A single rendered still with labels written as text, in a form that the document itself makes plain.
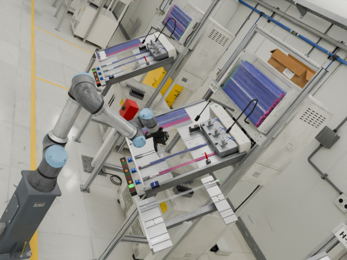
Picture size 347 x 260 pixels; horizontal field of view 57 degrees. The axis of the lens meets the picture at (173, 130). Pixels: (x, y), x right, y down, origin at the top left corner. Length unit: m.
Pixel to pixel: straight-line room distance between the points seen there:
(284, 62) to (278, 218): 1.78
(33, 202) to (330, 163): 2.69
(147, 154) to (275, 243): 1.96
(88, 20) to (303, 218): 4.85
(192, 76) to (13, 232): 2.22
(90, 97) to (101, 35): 4.90
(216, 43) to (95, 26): 3.47
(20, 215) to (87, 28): 4.83
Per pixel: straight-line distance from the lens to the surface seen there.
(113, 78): 3.14
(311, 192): 3.55
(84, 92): 1.63
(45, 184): 1.89
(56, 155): 1.81
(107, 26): 6.44
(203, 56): 3.37
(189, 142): 2.28
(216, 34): 3.33
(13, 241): 2.20
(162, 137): 2.01
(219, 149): 2.12
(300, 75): 2.51
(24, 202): 1.95
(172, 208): 2.30
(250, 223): 3.92
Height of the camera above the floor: 1.82
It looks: 21 degrees down
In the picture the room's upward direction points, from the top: 35 degrees clockwise
